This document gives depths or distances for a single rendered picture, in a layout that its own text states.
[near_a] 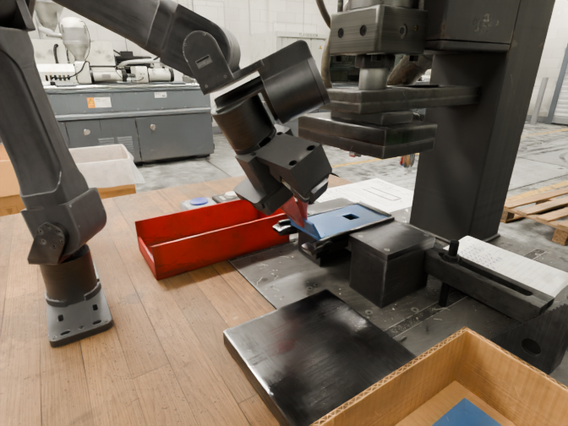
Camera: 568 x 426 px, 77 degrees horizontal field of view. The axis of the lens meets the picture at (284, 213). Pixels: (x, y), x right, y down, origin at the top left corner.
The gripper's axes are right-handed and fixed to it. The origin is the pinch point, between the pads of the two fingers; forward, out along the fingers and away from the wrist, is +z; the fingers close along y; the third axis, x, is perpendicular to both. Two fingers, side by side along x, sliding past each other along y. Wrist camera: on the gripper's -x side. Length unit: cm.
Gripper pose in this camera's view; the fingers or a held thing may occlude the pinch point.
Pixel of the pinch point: (300, 220)
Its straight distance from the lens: 51.1
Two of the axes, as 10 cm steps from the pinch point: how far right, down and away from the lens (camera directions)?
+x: -5.4, -3.2, 7.8
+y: 7.3, -6.4, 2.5
